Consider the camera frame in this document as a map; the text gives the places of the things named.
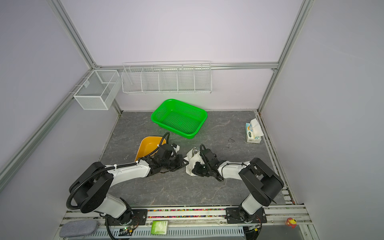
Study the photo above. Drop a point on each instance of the green card box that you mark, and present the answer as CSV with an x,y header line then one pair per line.
x,y
159,227

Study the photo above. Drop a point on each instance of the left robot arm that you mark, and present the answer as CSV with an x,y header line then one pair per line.
x,y
90,192

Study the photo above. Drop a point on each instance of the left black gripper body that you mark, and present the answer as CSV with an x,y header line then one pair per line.
x,y
173,163

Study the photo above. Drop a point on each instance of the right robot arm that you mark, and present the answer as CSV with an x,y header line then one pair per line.
x,y
261,181

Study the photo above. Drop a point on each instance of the green plastic basket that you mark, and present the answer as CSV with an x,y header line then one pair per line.
x,y
179,117

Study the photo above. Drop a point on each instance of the yellow plastic tray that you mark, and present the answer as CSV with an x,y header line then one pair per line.
x,y
147,146

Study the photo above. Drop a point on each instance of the white paper napkin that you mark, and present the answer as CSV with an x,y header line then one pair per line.
x,y
192,158

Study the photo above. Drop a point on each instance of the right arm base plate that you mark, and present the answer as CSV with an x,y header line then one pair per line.
x,y
238,216

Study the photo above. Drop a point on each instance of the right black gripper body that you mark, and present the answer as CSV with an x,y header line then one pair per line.
x,y
202,170

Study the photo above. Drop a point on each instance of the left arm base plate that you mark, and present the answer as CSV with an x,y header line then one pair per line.
x,y
129,218

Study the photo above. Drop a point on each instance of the white mesh box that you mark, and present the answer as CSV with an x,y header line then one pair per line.
x,y
99,90

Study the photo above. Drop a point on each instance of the grey cloth pad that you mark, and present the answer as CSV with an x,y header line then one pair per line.
x,y
78,228

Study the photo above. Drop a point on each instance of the white wire rack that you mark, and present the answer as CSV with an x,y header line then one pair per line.
x,y
167,77

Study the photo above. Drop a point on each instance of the tissue box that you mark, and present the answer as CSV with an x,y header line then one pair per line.
x,y
254,132

